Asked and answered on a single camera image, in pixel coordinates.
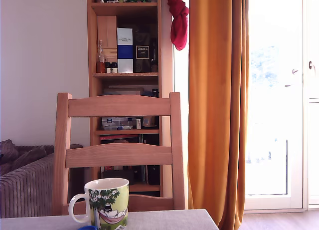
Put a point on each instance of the blue coffee capsule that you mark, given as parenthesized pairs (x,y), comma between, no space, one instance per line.
(87,228)

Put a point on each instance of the small dark bottle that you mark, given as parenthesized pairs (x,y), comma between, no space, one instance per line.
(155,92)

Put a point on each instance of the small white box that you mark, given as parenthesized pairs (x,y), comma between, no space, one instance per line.
(138,124)

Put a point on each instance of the wooden ladder-back chair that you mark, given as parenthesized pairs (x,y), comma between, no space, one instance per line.
(119,106)

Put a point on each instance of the clear plastic storage box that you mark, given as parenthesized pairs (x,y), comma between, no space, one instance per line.
(117,122)

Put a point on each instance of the red book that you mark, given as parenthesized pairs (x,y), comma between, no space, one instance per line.
(117,137)

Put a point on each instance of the dark glass bottle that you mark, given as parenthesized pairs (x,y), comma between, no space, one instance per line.
(154,58)

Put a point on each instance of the orange curtain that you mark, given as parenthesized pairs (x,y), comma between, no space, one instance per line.
(214,90)

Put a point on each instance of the dark whisky box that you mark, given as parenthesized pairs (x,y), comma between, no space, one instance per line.
(142,53)

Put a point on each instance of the small dark-lidded jar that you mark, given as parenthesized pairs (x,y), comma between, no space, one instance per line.
(114,68)
(107,68)

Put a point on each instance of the white and blue carton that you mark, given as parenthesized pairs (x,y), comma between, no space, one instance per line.
(125,50)

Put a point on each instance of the clear glass bottle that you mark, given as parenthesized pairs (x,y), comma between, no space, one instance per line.
(100,63)

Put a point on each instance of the red knotted cloth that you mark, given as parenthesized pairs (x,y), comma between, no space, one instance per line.
(179,28)

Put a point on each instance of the light wooden box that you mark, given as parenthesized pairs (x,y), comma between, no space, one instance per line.
(106,33)

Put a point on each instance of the green cartoon print mug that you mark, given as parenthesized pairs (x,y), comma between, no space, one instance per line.
(109,202)

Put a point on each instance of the tall wooden bookshelf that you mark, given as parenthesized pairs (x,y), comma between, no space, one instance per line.
(124,8)

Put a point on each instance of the white glass balcony door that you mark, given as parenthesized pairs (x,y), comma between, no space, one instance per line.
(297,165)

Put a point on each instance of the brown sofa cushion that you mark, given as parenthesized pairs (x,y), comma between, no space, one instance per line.
(7,151)

